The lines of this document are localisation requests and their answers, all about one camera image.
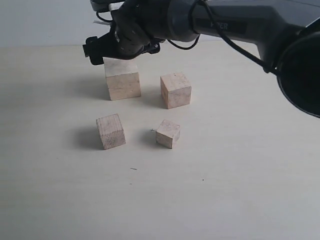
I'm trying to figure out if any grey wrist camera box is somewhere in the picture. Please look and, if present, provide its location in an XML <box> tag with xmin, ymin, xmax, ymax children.
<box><xmin>90</xmin><ymin>0</ymin><xmax>123</xmax><ymax>13</ymax></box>

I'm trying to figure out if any third largest wooden cube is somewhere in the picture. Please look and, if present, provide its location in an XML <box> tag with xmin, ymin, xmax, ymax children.
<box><xmin>96</xmin><ymin>113</ymin><xmax>126</xmax><ymax>150</ymax></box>

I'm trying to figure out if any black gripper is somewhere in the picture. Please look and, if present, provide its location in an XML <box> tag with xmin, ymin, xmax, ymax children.
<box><xmin>82</xmin><ymin>0</ymin><xmax>160</xmax><ymax>65</ymax></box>

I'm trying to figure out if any smallest wooden cube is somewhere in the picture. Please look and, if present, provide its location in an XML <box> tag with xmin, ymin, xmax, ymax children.
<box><xmin>155</xmin><ymin>119</ymin><xmax>181</xmax><ymax>149</ymax></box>

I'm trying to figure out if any second largest wooden cube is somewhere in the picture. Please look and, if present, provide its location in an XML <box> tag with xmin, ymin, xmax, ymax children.
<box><xmin>160</xmin><ymin>72</ymin><xmax>192</xmax><ymax>109</ymax></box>

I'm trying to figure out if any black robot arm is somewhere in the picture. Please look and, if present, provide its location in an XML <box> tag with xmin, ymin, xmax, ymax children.
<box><xmin>83</xmin><ymin>0</ymin><xmax>320</xmax><ymax>117</ymax></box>

